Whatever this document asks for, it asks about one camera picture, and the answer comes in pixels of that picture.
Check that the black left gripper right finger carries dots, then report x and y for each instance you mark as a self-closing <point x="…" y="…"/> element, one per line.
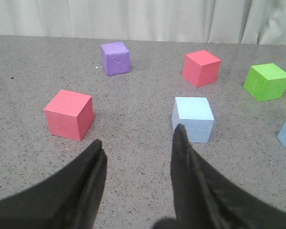
<point x="205" y="199"/>

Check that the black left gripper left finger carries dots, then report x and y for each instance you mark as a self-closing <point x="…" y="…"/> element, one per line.
<point x="69" y="199"/>

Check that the red foam cube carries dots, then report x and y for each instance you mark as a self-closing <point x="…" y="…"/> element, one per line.
<point x="201" y="68"/>
<point x="69" y="114"/>

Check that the green foam cube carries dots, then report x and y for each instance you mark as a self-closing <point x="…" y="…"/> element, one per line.
<point x="265" y="82"/>

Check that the light purple foam cube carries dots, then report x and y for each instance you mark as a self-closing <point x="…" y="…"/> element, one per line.
<point x="115" y="58"/>

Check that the grey curtain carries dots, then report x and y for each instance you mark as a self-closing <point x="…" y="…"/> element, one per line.
<point x="215" y="21"/>

